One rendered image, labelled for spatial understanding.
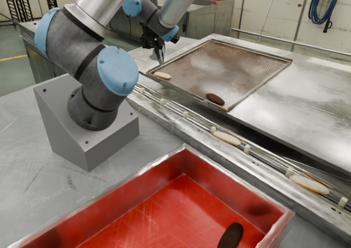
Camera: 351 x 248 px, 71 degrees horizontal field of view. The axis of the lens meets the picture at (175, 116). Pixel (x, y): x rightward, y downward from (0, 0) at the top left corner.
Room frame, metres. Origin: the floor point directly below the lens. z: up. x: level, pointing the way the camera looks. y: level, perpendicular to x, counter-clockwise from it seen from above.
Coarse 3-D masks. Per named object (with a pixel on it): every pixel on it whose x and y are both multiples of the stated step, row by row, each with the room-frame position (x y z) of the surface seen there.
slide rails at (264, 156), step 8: (136, 88) 1.08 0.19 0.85; (144, 96) 1.00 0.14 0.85; (152, 96) 1.00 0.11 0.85; (160, 104) 0.92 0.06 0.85; (168, 104) 0.92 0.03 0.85; (200, 120) 0.80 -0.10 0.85; (208, 128) 0.75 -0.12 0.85; (216, 128) 0.75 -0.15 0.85; (240, 144) 0.66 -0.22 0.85; (256, 152) 0.62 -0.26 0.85; (256, 160) 0.58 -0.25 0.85; (272, 160) 0.58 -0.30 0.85; (272, 168) 0.55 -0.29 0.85; (280, 168) 0.55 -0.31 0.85; (304, 176) 0.52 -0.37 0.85; (312, 192) 0.46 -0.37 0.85; (328, 200) 0.43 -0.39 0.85
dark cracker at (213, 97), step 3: (207, 93) 0.93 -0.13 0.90; (210, 93) 0.92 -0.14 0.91; (207, 96) 0.91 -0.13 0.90; (210, 96) 0.90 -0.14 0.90; (213, 96) 0.90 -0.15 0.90; (216, 96) 0.90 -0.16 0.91; (210, 99) 0.89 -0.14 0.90; (213, 99) 0.88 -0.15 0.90; (216, 99) 0.88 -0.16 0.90; (219, 99) 0.88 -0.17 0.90; (222, 99) 0.88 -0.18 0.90; (216, 102) 0.86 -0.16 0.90; (219, 102) 0.86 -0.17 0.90; (222, 102) 0.86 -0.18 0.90
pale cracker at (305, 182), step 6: (294, 180) 0.49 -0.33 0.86; (300, 180) 0.49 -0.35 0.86; (306, 180) 0.49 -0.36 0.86; (312, 180) 0.50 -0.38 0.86; (306, 186) 0.47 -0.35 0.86; (312, 186) 0.47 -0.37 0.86; (318, 186) 0.47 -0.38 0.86; (324, 186) 0.47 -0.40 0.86; (318, 192) 0.46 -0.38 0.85; (324, 192) 0.45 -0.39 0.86
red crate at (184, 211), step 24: (168, 192) 0.47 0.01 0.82; (192, 192) 0.47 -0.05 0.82; (144, 216) 0.39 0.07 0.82; (168, 216) 0.40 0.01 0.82; (192, 216) 0.40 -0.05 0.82; (216, 216) 0.40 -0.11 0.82; (240, 216) 0.40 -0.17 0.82; (96, 240) 0.33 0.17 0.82; (120, 240) 0.33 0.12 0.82; (144, 240) 0.33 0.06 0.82; (168, 240) 0.33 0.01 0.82; (192, 240) 0.33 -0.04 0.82; (216, 240) 0.33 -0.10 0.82; (240, 240) 0.34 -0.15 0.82
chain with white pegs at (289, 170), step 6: (144, 90) 1.03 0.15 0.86; (162, 102) 0.92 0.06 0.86; (168, 108) 0.91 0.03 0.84; (186, 114) 0.82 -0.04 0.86; (210, 132) 0.73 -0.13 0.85; (246, 150) 0.62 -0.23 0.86; (252, 156) 0.61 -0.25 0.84; (264, 162) 0.58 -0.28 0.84; (288, 168) 0.53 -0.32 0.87; (288, 174) 0.52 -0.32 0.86; (342, 198) 0.42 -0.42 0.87; (342, 204) 0.42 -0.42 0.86; (348, 210) 0.41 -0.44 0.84
